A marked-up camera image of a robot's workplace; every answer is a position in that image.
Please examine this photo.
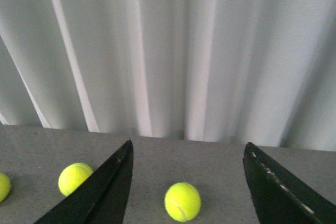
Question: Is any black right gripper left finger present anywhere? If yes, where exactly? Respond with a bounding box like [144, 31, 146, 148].
[36, 140, 133, 223]

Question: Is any plain yellow tennis ball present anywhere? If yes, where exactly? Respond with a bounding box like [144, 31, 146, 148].
[164, 182, 202, 222]

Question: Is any white pleated curtain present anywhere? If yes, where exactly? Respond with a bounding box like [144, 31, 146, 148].
[1, 0, 335, 151]

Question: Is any Roland Garros tennis ball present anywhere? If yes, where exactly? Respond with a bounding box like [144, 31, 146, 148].
[58, 163, 93, 197]

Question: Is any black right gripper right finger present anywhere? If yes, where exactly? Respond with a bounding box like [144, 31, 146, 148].
[243, 142, 335, 223]

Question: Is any far left tennis ball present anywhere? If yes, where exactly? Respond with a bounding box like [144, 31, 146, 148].
[0, 173, 12, 202]

